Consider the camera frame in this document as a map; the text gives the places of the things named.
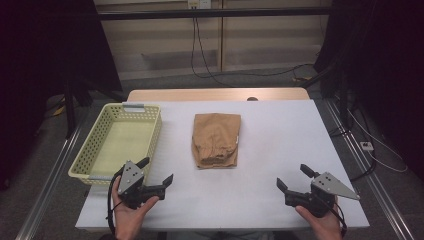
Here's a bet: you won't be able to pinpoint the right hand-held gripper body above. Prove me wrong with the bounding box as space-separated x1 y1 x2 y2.
284 171 361 219

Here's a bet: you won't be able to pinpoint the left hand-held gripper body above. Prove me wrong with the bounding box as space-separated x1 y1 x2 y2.
117 160 166 210

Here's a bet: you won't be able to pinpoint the pale yellow plastic basket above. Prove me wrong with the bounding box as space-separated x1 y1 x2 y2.
67 102 163 187

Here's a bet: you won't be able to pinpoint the brown pants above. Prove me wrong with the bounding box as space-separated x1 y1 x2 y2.
191 112 242 170

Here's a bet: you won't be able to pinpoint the person's left hand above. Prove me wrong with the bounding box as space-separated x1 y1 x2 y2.
111 176 161 240

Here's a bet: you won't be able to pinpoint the person's right hand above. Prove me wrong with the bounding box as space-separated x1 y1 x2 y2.
295 199 344 240

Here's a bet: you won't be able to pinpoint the white table mat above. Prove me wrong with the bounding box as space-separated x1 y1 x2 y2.
74 99 370 232

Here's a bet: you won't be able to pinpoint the black metal stand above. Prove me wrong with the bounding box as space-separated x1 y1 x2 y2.
62 79 95 140

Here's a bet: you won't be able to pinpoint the black curtain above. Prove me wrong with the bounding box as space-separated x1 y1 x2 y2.
313 0 424 183
0 0 123 192

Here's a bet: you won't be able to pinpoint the black horizontal metal bar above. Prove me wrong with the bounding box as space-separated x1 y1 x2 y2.
96 6 334 22

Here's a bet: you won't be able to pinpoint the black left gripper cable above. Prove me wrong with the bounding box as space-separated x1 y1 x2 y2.
106 167 125 235

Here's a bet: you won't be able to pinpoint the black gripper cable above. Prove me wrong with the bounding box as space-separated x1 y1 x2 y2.
106 167 125 235
318 192 348 238

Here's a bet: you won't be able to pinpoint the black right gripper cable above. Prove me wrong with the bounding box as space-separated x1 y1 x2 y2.
318 192 348 238

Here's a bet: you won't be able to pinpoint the black floor cable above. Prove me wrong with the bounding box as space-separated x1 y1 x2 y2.
328 125 378 183

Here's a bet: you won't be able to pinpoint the aluminium floor rail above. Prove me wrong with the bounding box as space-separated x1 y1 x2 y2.
14 113 92 240
324 99 416 240

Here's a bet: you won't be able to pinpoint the white floor cable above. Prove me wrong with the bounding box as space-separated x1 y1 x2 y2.
346 108 409 174

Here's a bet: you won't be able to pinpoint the short black wall cable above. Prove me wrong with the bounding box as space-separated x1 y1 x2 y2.
194 16 234 89

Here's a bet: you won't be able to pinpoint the long black wall cable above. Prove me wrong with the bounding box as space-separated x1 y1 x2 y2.
190 8 315 80

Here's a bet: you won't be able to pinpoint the white wall outlet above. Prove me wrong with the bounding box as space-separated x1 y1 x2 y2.
187 0 213 10

